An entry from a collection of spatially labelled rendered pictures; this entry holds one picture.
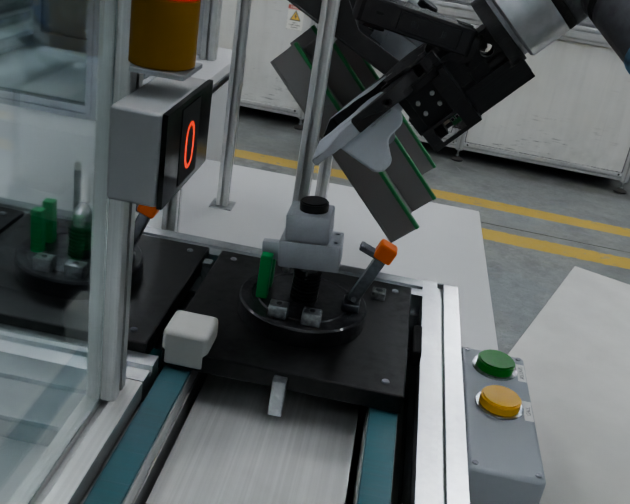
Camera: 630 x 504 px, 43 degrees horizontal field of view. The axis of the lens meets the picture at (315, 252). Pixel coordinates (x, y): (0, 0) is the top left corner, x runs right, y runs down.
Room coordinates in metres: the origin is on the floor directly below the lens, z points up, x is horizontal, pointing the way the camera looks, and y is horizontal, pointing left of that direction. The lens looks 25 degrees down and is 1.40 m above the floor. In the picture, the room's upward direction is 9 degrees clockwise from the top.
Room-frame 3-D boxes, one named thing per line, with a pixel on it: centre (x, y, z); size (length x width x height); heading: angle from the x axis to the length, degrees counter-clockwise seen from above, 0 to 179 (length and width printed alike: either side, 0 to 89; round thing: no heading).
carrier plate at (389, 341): (0.77, 0.00, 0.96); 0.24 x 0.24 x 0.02; 86
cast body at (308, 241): (0.77, 0.02, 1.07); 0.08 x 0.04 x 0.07; 86
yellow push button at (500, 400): (0.67, -0.20, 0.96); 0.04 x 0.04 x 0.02
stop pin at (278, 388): (0.64, 0.01, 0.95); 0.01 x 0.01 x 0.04; 86
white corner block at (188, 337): (0.68, 0.11, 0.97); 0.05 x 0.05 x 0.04; 86
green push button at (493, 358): (0.74, -0.21, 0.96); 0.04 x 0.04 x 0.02
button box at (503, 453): (0.67, -0.20, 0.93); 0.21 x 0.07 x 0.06; 176
